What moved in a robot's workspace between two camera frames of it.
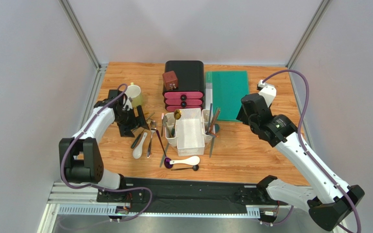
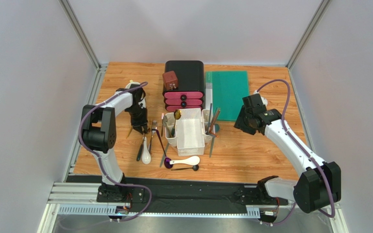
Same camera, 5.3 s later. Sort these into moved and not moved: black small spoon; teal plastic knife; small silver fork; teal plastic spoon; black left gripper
Moved: black left gripper
Not moved: small silver fork; black small spoon; teal plastic spoon; teal plastic knife
